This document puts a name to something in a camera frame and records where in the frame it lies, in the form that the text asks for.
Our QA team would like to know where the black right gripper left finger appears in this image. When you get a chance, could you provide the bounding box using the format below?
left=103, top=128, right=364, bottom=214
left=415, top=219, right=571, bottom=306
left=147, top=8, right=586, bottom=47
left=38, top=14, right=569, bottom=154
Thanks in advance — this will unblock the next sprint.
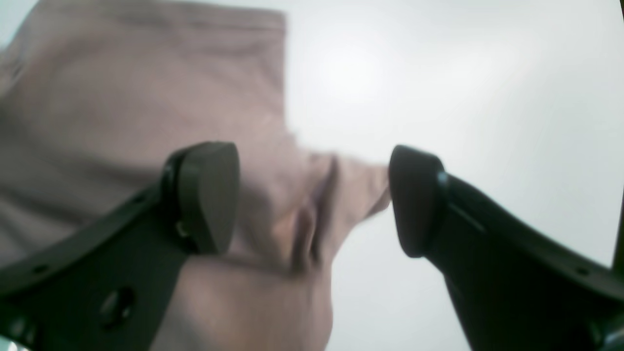
left=0, top=142, right=240, bottom=351

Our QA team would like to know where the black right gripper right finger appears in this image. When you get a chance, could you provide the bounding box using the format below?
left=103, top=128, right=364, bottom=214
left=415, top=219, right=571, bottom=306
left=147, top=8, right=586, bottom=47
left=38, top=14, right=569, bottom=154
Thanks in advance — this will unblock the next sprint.
left=389, top=146, right=624, bottom=351

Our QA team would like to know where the dusty pink T-shirt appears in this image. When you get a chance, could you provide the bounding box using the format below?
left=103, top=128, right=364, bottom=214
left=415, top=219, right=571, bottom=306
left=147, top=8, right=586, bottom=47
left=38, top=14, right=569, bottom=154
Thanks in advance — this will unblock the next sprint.
left=0, top=0, right=390, bottom=351

